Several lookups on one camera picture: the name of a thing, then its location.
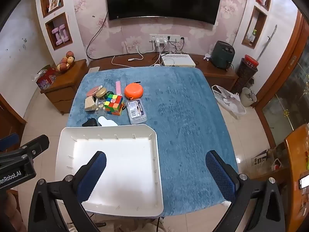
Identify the wooden framed glass door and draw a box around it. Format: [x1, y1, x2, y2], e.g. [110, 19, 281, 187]
[253, 12, 309, 148]

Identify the pink round case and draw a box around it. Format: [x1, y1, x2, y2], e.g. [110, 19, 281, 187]
[86, 85, 104, 96]

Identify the small black box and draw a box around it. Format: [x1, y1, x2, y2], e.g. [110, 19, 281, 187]
[82, 118, 98, 127]

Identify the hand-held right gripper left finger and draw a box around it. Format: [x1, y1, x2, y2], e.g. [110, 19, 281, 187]
[28, 150, 107, 232]

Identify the clear labelled plastic box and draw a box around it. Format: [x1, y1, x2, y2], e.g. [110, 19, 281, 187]
[126, 99, 148, 125]

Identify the clear small jar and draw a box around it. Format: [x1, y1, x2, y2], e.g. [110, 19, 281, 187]
[95, 99, 108, 116]

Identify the white router box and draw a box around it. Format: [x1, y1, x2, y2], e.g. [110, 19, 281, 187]
[161, 53, 196, 67]

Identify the black cable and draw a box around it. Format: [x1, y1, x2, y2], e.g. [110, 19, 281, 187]
[86, 11, 109, 60]

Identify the white cable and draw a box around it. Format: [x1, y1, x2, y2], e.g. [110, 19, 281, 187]
[111, 45, 145, 66]

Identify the purple dumbbell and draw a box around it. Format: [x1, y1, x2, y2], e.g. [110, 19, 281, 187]
[60, 26, 70, 43]
[52, 28, 62, 46]

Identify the wooden side cabinet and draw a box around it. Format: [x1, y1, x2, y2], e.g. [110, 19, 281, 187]
[40, 59, 88, 115]

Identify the blue plush blanket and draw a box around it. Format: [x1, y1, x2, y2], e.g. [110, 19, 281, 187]
[66, 66, 239, 217]

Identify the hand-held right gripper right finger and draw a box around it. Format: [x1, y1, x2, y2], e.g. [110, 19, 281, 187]
[205, 150, 286, 232]

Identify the orange wooden table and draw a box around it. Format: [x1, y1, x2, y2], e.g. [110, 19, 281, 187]
[284, 123, 309, 232]

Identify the white wall shelf unit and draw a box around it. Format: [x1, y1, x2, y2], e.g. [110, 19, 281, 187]
[233, 0, 300, 54]
[35, 0, 85, 58]

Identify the white trash bin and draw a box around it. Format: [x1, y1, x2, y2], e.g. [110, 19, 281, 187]
[240, 87, 257, 108]

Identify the black phone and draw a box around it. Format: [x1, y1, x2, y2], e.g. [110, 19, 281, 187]
[298, 173, 309, 189]

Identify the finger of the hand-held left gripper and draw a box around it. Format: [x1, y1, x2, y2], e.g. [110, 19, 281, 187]
[0, 135, 50, 165]
[0, 133, 20, 151]

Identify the black air fryer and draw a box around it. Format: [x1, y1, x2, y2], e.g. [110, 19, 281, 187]
[211, 41, 236, 71]

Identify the red gift bag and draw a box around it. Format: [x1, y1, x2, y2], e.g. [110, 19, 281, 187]
[36, 65, 57, 91]

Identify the white plastic bag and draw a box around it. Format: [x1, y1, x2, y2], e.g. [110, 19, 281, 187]
[212, 85, 247, 119]

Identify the colourful puzzle cube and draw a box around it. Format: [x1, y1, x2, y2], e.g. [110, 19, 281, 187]
[104, 94, 125, 116]

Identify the orange round case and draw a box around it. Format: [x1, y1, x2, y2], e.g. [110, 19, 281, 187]
[124, 81, 144, 100]

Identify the white plastic bin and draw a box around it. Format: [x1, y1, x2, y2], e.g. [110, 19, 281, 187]
[55, 124, 165, 217]

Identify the picture book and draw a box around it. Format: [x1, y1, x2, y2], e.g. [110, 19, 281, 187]
[48, 0, 61, 12]

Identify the cardboard box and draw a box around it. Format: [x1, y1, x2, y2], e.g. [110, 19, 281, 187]
[251, 148, 276, 167]

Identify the white handheld game console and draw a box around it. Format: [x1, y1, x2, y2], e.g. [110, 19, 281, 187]
[98, 115, 118, 127]

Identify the beige box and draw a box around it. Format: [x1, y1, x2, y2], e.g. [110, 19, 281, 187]
[84, 96, 96, 112]

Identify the wooden television cabinet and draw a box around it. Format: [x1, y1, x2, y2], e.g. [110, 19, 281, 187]
[87, 53, 239, 91]

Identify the dark jar with red lid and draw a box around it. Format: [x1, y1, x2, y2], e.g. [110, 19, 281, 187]
[236, 55, 259, 95]

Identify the grey sword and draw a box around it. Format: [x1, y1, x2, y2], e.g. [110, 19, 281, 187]
[256, 25, 278, 62]

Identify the white wall power strip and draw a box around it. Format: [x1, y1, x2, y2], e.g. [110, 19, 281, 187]
[149, 34, 181, 43]

